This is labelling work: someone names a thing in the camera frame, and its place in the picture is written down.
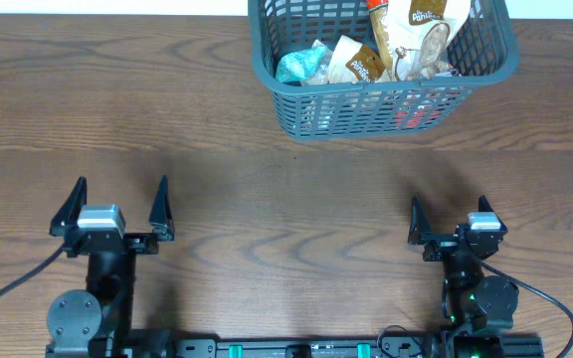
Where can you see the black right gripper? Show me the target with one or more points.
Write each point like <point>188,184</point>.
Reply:
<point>421,233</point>

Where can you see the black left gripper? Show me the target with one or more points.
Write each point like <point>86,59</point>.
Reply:
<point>160,230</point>

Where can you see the grey plastic lattice basket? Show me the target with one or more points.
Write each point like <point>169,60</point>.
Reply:
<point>484,52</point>

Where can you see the beige PanBee snack bag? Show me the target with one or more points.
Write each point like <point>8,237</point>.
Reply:
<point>354,62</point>

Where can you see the beige cookie bag with barcode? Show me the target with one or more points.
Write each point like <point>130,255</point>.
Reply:
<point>419,33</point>

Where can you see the teal snack packet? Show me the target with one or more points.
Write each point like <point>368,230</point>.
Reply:
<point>298,66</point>

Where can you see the orange cracker sleeve package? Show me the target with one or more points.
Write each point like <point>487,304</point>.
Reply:
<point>378,11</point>

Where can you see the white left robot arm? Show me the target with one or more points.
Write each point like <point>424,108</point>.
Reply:
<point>96,321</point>

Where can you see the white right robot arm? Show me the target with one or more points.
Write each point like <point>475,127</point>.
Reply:
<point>479,305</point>

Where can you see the black mounting rail base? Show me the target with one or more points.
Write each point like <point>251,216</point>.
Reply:
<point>396,345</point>

